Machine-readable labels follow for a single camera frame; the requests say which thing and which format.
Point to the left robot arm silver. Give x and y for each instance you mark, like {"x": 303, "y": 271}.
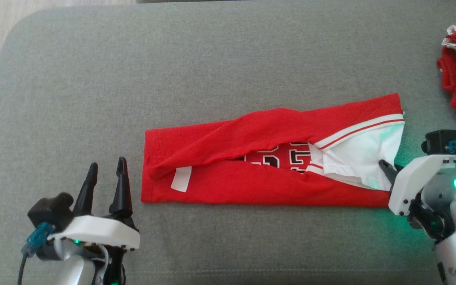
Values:
{"x": 75, "y": 265}

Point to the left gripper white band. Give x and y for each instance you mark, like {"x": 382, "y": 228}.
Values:
{"x": 97, "y": 231}

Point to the grey sofa seat cushion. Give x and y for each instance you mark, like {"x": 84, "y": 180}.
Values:
{"x": 228, "y": 59}

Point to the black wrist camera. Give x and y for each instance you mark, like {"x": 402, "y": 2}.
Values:
{"x": 439, "y": 141}
{"x": 50, "y": 209}

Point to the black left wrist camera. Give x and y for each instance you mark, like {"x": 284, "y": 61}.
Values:
{"x": 50, "y": 209}

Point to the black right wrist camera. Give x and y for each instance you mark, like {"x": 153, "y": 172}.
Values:
{"x": 439, "y": 141}

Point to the red white-trimmed jersey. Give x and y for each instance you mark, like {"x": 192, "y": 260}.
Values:
{"x": 232, "y": 182}

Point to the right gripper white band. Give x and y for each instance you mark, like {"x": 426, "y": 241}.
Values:
{"x": 410, "y": 182}

